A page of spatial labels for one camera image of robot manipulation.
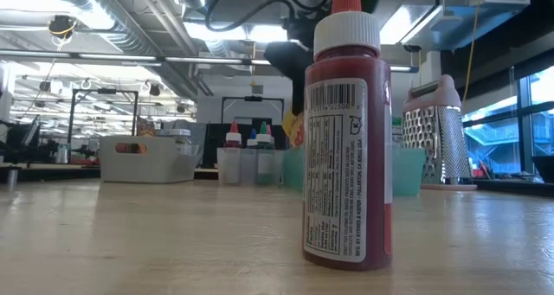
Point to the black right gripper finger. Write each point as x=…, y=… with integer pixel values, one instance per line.
x=298, y=96

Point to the blue-capped sauce bottle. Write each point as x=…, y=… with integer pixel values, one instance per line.
x=252, y=138

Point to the green-capped sauce bottle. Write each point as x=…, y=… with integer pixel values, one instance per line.
x=264, y=156

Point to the green Apple Jacks cereal box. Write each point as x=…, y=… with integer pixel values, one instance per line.
x=398, y=132

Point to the orange black snack packet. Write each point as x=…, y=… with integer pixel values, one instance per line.
x=145, y=127

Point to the grey hanging box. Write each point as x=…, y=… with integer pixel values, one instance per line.
x=257, y=89

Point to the translucent white plastic bin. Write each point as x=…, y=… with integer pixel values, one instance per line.
x=151, y=165
x=242, y=169

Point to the white-lidded spice jar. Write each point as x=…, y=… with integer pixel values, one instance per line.
x=182, y=137

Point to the long linear ceiling light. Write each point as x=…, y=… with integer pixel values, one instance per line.
x=117, y=57

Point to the dark bin by window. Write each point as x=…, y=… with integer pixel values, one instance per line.
x=544, y=167

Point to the dark desk monitors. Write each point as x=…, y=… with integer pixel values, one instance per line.
x=21, y=141

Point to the silver metal cylinder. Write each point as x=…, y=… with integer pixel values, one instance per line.
x=11, y=178

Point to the black gantry frame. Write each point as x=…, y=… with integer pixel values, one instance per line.
x=104, y=91
x=253, y=98

